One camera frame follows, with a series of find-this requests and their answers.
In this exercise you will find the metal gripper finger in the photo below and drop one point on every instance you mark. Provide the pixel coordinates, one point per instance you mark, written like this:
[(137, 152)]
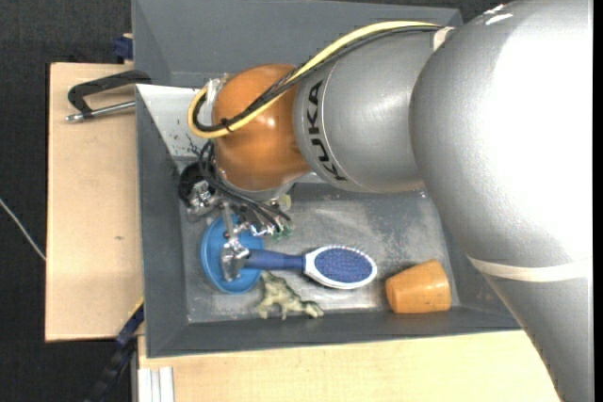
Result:
[(203, 198), (233, 255)]

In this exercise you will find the blue round plastic lid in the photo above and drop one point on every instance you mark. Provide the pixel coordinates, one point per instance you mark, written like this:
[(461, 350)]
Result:
[(212, 249)]

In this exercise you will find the pale green toy dinosaur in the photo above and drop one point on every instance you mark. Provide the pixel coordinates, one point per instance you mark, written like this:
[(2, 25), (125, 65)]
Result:
[(285, 299)]

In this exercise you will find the blue and white hairbrush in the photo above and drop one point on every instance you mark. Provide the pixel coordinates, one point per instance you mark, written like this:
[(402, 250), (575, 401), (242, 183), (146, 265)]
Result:
[(341, 267)]

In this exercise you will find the pale wood flat board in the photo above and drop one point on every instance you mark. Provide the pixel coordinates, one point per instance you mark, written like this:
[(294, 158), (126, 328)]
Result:
[(89, 212)]

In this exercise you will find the grey metal bin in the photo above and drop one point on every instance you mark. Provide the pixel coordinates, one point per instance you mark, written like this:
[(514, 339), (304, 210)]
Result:
[(235, 23)]

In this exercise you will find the orange plastic cup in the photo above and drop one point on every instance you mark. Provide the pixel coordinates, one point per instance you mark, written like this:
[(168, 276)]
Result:
[(418, 289)]

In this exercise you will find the black cylinder on white bracket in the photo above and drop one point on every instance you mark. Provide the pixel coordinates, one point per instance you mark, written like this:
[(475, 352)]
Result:
[(190, 179)]

